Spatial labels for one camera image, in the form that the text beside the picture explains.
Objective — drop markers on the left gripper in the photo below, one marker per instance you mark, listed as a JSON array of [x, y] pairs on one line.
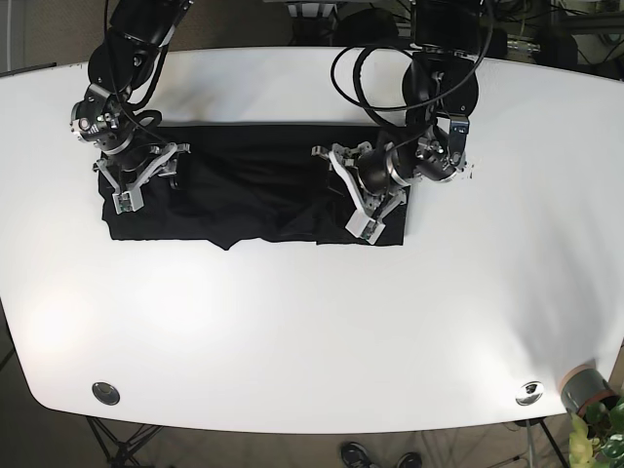
[[377, 176]]

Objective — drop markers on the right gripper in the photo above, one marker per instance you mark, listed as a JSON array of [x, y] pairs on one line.
[[131, 150]]

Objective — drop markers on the plain black T-shirt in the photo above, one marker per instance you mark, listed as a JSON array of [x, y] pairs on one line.
[[240, 183]]

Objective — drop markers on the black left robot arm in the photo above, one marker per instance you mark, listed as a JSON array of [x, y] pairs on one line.
[[440, 91]]

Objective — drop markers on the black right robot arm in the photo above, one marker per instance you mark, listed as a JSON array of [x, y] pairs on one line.
[[136, 41]]

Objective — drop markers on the left metal table grommet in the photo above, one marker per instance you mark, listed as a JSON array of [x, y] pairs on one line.
[[106, 393]]

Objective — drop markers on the metal table grommet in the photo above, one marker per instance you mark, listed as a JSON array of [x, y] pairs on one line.
[[106, 393], [529, 393]]

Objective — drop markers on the right metal table grommet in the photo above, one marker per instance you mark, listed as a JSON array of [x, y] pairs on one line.
[[529, 393]]

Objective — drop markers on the person's dark shoes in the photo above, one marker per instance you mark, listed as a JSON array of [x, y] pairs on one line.
[[353, 454]]

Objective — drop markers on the grey plant pot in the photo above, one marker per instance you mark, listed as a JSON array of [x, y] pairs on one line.
[[584, 386]]

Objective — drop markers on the green potted plant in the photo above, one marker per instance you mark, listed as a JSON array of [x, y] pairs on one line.
[[596, 439]]

